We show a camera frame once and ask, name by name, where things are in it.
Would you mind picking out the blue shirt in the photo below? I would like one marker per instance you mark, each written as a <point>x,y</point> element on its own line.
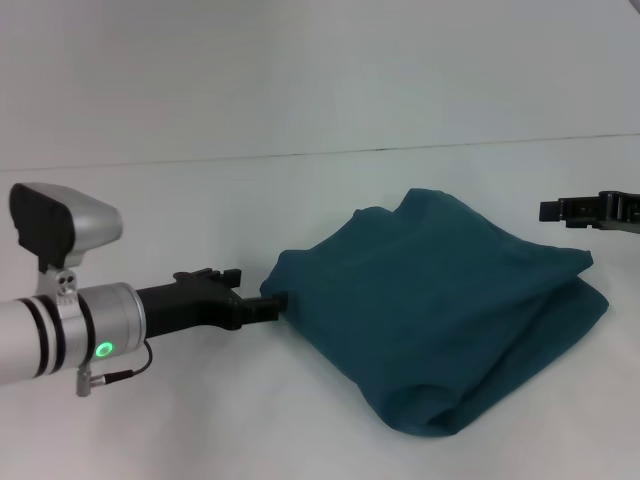
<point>430,310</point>

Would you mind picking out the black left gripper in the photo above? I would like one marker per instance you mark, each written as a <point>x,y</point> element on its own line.
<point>185,310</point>

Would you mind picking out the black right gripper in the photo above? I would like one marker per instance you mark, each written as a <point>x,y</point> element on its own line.
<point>622,212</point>

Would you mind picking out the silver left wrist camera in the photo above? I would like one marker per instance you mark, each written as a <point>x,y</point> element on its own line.
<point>65,225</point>

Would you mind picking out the silver elbow plug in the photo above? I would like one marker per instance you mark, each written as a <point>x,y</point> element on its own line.
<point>84,381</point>

